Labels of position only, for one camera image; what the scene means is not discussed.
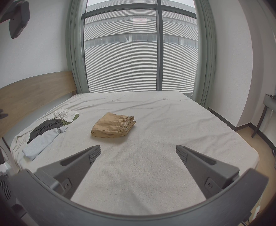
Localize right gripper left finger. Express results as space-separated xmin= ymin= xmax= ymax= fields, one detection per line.
xmin=34 ymin=145 xmax=101 ymax=200

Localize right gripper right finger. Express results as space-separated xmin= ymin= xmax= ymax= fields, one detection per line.
xmin=176 ymin=145 xmax=240 ymax=200

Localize tan shorts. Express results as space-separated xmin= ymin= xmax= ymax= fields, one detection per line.
xmin=90 ymin=112 xmax=136 ymax=138

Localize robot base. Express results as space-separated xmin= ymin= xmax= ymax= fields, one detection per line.
xmin=0 ymin=160 xmax=28 ymax=221

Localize bed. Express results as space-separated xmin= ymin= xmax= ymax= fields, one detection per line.
xmin=0 ymin=71 xmax=259 ymax=217

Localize pale grey garment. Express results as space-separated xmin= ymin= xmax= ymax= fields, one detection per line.
xmin=22 ymin=126 xmax=68 ymax=161

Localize black garment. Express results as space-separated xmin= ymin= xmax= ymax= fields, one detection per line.
xmin=26 ymin=119 xmax=65 ymax=144

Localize green garment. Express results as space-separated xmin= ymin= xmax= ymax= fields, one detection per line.
xmin=60 ymin=114 xmax=80 ymax=126

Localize white garment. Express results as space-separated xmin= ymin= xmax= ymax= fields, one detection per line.
xmin=52 ymin=109 xmax=80 ymax=123

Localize grey console table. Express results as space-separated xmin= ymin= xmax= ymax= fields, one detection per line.
xmin=251 ymin=93 xmax=276 ymax=138

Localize blue-green curtain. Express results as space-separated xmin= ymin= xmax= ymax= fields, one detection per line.
xmin=66 ymin=0 xmax=90 ymax=94
xmin=190 ymin=0 xmax=217 ymax=109

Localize window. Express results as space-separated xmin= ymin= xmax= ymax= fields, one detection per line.
xmin=82 ymin=0 xmax=199 ymax=96

